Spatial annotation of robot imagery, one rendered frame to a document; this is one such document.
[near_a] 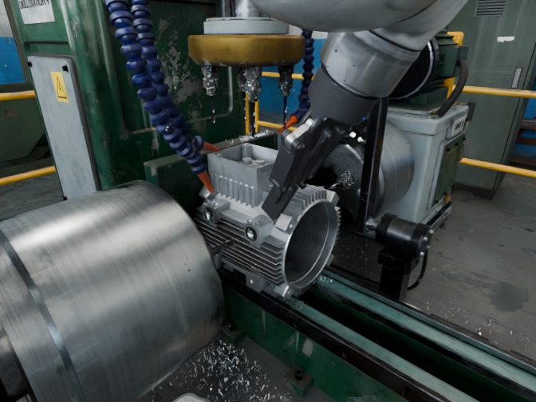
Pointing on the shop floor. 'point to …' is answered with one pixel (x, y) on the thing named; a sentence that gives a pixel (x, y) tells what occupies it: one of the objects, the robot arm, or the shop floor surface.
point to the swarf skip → (21, 133)
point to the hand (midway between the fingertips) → (278, 198)
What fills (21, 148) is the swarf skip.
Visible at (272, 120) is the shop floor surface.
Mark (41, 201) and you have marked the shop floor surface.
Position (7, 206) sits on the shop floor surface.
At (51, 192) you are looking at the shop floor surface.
